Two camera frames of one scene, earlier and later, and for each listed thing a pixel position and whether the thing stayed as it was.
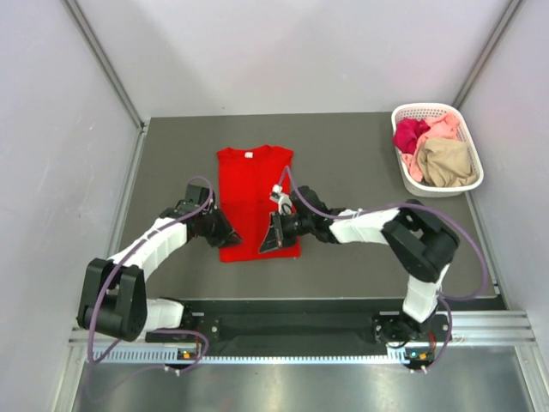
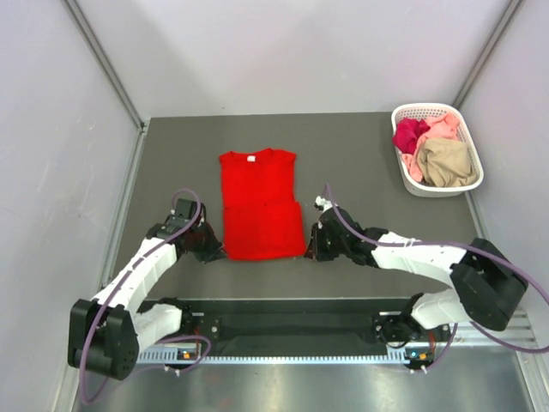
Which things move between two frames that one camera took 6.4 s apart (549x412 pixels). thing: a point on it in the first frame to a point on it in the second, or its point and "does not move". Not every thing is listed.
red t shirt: [245, 176] does not move
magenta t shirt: [407, 132] does not move
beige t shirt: [445, 162] does not move
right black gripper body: [288, 227] to [326, 248]
